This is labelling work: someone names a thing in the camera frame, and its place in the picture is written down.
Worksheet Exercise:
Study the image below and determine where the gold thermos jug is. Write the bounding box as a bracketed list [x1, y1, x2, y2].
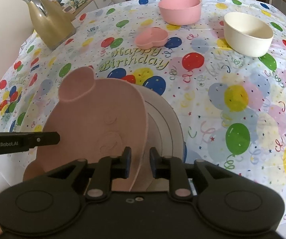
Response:
[22, 0, 77, 51]

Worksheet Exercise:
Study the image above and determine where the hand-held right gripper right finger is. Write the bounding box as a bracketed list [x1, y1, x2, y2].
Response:
[149, 147, 233, 201]

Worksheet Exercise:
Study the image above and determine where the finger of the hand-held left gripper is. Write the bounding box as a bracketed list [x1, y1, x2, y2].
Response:
[29, 131, 60, 146]

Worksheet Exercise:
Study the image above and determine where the balloon printed tablecloth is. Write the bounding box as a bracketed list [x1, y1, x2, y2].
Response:
[0, 0, 286, 227]

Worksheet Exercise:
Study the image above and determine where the cream bowl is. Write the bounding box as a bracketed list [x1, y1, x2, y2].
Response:
[223, 12, 274, 57]

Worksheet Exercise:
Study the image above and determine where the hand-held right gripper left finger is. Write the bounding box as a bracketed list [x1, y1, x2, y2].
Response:
[46, 146, 132, 201]

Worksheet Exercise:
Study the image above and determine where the large pink bowl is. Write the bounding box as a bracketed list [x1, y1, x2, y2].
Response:
[158, 0, 201, 26]

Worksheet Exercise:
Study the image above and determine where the pink heart-shaped dish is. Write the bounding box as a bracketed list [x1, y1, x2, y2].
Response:
[135, 28, 169, 50]

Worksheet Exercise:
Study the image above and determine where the large white plate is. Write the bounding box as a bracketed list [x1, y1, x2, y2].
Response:
[132, 84, 185, 193]

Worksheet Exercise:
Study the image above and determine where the pink bear-shaped plate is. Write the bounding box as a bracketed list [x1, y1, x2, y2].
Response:
[23, 66, 150, 193]

